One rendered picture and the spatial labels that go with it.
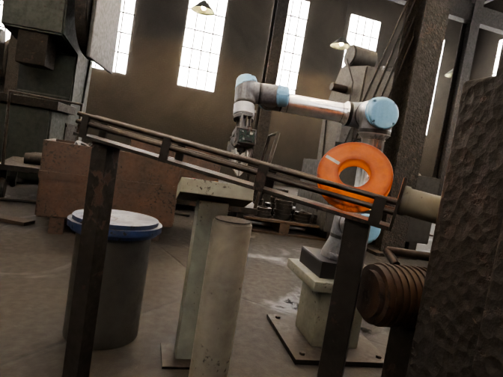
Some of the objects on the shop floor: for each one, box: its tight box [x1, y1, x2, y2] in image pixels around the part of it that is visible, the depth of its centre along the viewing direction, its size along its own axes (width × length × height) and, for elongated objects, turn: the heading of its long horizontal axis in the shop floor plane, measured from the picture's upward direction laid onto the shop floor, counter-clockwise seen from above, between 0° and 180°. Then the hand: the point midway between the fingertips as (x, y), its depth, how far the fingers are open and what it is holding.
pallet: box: [228, 188, 330, 241], centre depth 437 cm, size 120×81×44 cm
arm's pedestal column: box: [266, 281, 385, 368], centre depth 166 cm, size 40×40×26 cm
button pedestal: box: [160, 177, 254, 370], centre depth 135 cm, size 16×24×62 cm, turn 40°
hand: (238, 172), depth 136 cm, fingers closed
